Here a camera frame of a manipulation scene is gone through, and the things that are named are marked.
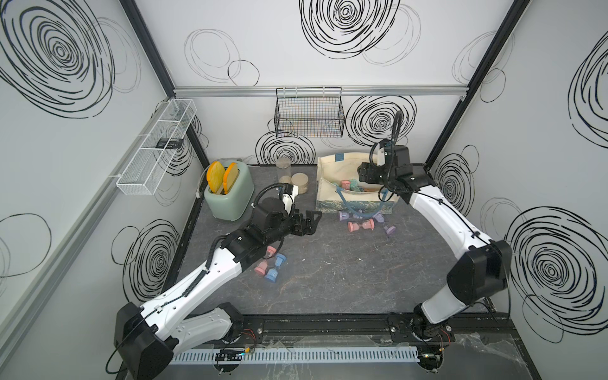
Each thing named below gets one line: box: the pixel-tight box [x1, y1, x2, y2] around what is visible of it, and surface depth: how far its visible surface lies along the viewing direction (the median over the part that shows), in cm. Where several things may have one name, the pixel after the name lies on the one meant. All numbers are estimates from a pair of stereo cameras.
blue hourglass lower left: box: [264, 252, 287, 283], surface depth 86 cm
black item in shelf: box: [155, 137, 184, 150], surface depth 80 cm
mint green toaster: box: [204, 159, 255, 222], surface depth 93 cm
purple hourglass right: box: [372, 211, 397, 236], surface depth 99 cm
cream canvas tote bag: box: [315, 152, 400, 214], surface depth 98 cm
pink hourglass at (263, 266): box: [254, 245, 278, 276], surface depth 87 cm
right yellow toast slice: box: [222, 162, 239, 194], surface depth 91 cm
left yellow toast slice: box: [206, 161, 225, 194], surface depth 91 cm
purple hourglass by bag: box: [338, 210, 363, 222], surface depth 101 cm
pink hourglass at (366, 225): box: [347, 218, 375, 233], surface depth 98 cm
